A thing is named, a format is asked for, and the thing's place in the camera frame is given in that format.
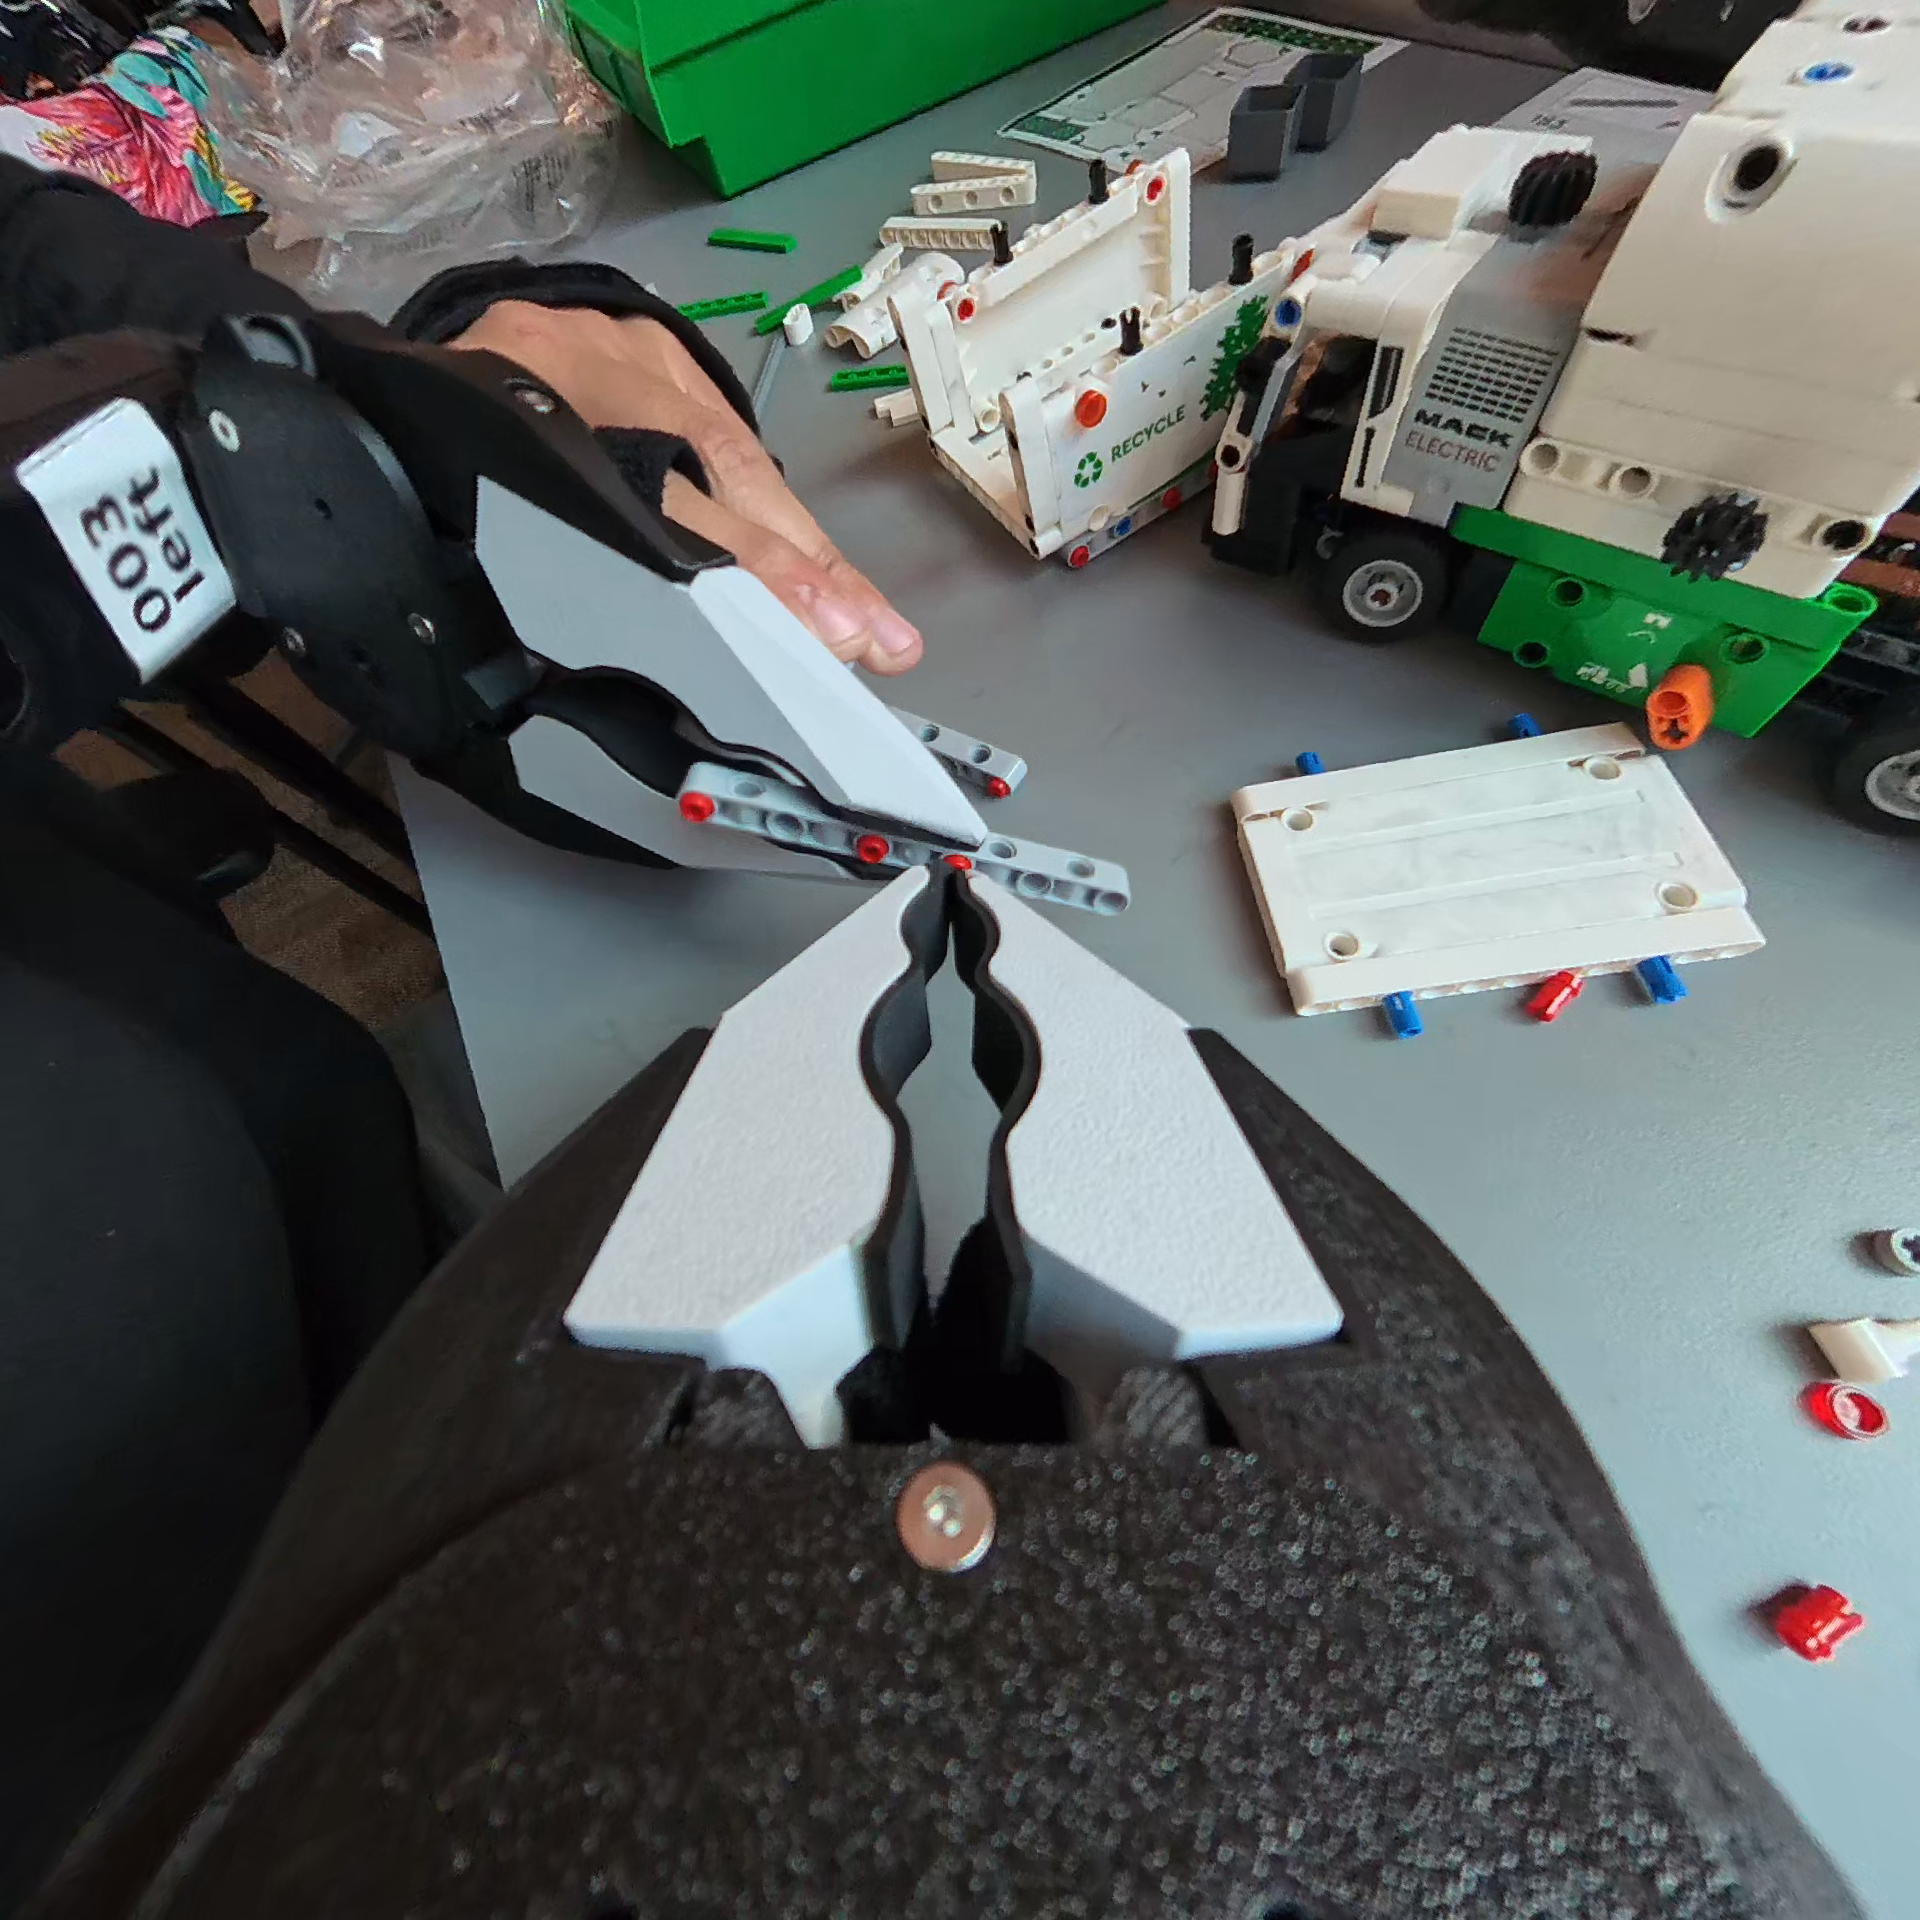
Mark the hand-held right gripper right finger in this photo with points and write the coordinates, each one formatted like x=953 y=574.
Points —
x=1142 y=1170

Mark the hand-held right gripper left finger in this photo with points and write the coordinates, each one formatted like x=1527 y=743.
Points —
x=751 y=1170

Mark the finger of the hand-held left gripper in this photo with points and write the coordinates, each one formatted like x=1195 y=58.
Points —
x=691 y=662
x=578 y=779

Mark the grey lego beam red pins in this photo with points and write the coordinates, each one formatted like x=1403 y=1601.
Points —
x=968 y=746
x=780 y=818

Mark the white lego panel blue pins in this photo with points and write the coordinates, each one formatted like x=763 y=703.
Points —
x=1483 y=868

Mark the grey lego axle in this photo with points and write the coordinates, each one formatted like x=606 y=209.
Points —
x=763 y=382

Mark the green lego plate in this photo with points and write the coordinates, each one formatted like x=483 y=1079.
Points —
x=868 y=377
x=809 y=297
x=720 y=307
x=751 y=241

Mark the white lego container assembly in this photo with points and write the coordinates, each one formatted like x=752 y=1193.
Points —
x=1079 y=406

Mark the pile of white lego pieces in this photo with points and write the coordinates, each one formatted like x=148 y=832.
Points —
x=960 y=193

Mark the red transparent round lego piece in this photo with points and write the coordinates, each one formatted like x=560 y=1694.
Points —
x=1844 y=1410

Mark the small white lego piece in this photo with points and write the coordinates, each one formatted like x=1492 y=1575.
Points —
x=1868 y=1347

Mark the grey round lego piece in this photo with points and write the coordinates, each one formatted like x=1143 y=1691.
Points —
x=1898 y=1250

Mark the dark grey lego bin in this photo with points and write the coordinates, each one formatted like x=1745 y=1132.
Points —
x=1328 y=99
x=1262 y=132

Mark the red lego connector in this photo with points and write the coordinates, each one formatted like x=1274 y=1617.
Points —
x=1814 y=1620

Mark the white green lego truck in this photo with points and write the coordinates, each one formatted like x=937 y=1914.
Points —
x=1651 y=376

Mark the person's left hand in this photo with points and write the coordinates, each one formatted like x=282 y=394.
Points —
x=751 y=494

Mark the clear plastic bag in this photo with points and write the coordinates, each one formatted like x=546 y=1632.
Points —
x=420 y=148

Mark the colourful floral cloth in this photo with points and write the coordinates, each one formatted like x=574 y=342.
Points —
x=135 y=136

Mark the green plastic bin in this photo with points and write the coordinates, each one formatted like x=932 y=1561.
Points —
x=840 y=76

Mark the green white sticker sheet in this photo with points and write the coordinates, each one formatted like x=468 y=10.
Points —
x=1171 y=89

